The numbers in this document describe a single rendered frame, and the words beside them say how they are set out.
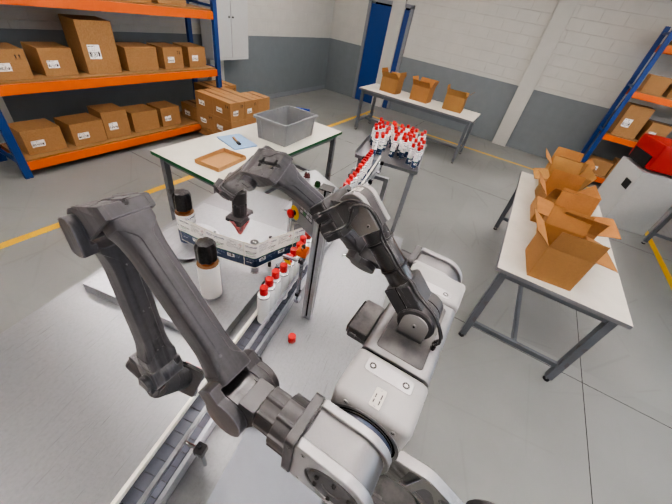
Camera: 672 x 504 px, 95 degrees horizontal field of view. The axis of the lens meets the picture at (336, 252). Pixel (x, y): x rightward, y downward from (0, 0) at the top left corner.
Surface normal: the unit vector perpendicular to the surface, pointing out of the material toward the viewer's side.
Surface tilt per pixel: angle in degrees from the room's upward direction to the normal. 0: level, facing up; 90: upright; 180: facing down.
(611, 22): 90
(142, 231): 45
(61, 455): 0
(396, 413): 0
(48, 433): 0
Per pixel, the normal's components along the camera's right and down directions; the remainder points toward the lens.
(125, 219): 0.73, -0.25
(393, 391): 0.16, -0.76
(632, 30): -0.50, 0.48
